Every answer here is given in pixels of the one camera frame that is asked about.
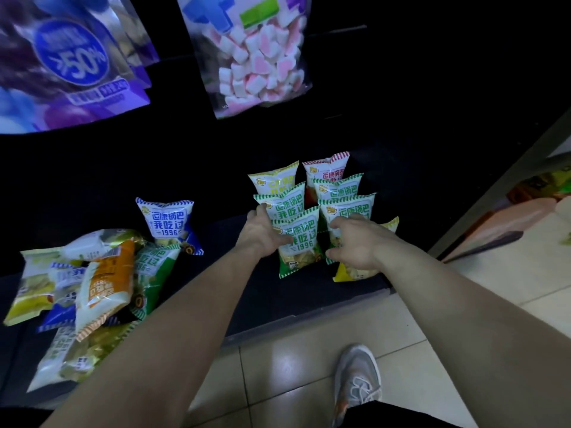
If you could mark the person's left hand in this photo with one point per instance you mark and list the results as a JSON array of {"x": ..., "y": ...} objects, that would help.
[{"x": 261, "y": 231}]

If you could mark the person's right hand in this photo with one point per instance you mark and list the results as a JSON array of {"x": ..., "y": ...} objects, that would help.
[{"x": 361, "y": 245}]

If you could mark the yellow striped snack packet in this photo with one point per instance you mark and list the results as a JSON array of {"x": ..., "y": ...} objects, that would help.
[
  {"x": 352, "y": 274},
  {"x": 274, "y": 178}
]

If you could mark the green striped snack packet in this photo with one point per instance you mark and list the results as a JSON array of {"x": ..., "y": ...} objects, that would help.
[
  {"x": 285, "y": 205},
  {"x": 303, "y": 245},
  {"x": 352, "y": 207},
  {"x": 341, "y": 187}
]

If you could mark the red striped snack packet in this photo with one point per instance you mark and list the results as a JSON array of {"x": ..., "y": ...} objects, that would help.
[{"x": 328, "y": 167}]

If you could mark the pile of striped snack packets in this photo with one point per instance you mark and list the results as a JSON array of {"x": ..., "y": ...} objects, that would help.
[{"x": 167, "y": 220}]

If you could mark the orange snack packet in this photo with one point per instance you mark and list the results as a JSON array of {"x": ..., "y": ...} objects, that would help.
[{"x": 107, "y": 280}]

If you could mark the bag of pink marshmallows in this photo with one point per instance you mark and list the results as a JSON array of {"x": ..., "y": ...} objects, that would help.
[{"x": 254, "y": 62}]

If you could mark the purple cat candy bag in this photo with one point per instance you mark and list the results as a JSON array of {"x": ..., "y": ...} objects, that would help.
[{"x": 67, "y": 62}]

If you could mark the person's left forearm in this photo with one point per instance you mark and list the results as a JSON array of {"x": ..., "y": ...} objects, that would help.
[{"x": 156, "y": 347}]

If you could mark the person's right forearm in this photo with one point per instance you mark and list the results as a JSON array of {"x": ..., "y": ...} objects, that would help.
[{"x": 482, "y": 343}]

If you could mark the grey orange sneaker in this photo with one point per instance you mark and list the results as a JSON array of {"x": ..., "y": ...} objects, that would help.
[{"x": 357, "y": 378}]

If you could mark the orange cardboard panel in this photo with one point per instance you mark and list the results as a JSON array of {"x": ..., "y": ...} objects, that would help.
[{"x": 513, "y": 222}]

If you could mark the black shorts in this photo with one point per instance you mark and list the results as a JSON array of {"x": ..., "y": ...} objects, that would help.
[{"x": 392, "y": 416}]

